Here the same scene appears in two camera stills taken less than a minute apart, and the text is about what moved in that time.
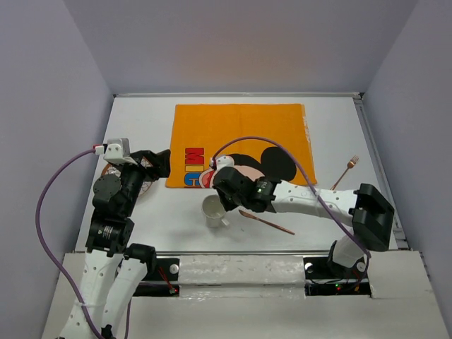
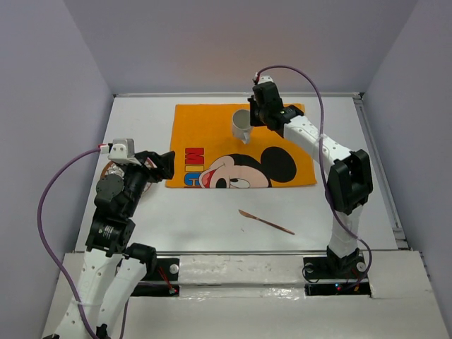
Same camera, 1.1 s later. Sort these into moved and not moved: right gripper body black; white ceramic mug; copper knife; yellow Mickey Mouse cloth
Moved: right gripper body black; white ceramic mug
Not moved: yellow Mickey Mouse cloth; copper knife
